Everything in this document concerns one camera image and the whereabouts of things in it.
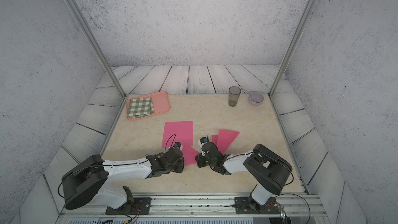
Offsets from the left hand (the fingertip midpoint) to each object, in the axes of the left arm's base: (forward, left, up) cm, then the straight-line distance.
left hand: (186, 166), depth 86 cm
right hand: (+4, -6, 0) cm, 7 cm away
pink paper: (+23, +6, -1) cm, 24 cm away
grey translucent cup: (+44, -31, +13) cm, 55 cm away
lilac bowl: (+47, -49, +4) cm, 68 cm away
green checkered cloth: (+43, +35, +1) cm, 56 cm away
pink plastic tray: (+49, +22, 0) cm, 54 cm away
